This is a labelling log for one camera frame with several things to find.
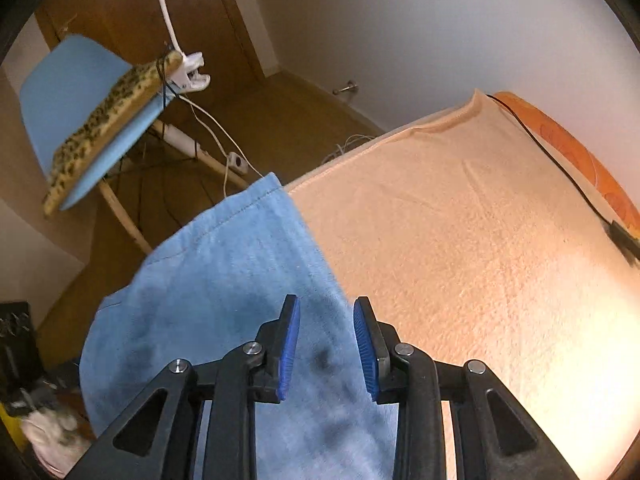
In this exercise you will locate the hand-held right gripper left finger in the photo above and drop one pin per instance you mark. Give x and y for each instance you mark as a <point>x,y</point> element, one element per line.
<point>290,350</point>

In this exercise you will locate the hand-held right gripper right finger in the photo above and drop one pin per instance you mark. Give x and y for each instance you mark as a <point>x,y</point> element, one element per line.
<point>364,355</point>

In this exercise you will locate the blue pants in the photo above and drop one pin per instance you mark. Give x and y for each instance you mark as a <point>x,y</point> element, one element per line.
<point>225,270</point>

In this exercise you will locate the beige blanket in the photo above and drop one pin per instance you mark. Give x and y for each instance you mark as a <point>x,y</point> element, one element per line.
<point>450,220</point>

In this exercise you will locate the white power strip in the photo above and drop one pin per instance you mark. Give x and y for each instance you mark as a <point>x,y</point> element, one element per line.
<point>237,163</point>

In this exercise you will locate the white tube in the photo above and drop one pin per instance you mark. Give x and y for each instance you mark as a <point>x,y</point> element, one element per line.
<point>184,141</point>

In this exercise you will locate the white crumpled cloth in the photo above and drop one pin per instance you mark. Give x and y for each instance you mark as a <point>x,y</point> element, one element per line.
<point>50,435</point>

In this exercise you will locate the metal door stop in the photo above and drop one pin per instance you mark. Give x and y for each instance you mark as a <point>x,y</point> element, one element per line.
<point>346,88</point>

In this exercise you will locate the orange printed bed sheet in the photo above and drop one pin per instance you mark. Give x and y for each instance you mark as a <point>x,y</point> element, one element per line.
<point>565,145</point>

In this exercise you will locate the leopard print seat cushion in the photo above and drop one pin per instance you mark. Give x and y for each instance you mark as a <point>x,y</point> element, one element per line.
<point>110,110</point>

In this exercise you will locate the white clamp lamp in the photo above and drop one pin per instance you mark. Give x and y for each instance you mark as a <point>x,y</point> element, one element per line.
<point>187,67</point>

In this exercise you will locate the blue chair with wooden legs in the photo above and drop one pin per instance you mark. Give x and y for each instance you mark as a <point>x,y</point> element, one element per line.
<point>65,90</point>

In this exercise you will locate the wooden door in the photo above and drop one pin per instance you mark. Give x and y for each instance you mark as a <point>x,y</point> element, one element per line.
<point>125,10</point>

